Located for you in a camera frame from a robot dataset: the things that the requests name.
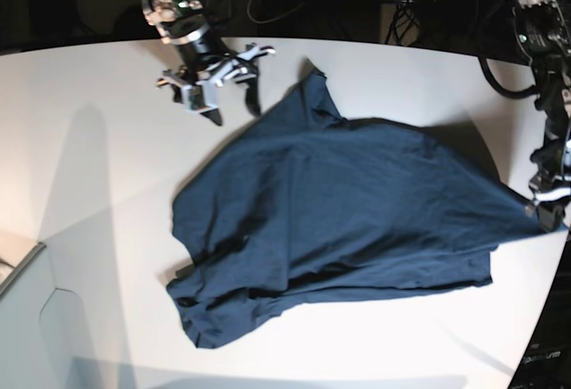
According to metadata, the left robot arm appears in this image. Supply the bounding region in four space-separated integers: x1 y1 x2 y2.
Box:
478 0 570 232

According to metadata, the dark blue t-shirt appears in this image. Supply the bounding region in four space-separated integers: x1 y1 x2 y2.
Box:
167 70 544 349

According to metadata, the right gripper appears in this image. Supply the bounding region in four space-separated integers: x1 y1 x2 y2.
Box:
156 27 276 127

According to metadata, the white adjacent table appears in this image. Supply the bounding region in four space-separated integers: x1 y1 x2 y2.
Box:
0 228 81 389

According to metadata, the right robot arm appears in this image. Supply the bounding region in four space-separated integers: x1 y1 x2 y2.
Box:
142 0 275 126

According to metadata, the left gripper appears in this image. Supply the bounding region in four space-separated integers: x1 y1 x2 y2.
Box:
526 141 570 232

